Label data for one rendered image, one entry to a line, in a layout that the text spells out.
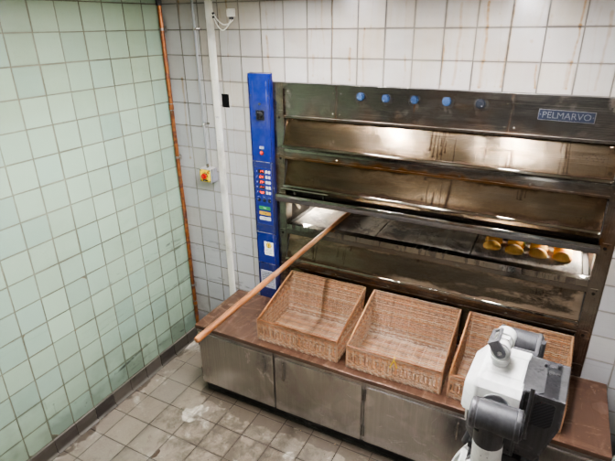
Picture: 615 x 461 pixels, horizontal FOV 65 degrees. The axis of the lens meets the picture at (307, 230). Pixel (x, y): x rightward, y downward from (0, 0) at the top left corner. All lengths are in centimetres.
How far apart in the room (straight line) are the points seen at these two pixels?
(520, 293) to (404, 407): 91
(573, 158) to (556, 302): 79
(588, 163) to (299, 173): 160
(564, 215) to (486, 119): 62
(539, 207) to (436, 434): 134
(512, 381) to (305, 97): 197
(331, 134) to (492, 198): 98
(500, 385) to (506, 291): 131
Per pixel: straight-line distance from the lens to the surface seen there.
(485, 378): 172
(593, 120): 266
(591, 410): 301
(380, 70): 276
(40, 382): 331
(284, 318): 331
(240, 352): 325
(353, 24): 281
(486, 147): 270
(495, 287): 296
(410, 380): 281
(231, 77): 323
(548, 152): 268
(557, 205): 275
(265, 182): 320
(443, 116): 271
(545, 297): 296
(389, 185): 287
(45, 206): 300
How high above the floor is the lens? 242
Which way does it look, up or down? 23 degrees down
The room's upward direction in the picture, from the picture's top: 1 degrees counter-clockwise
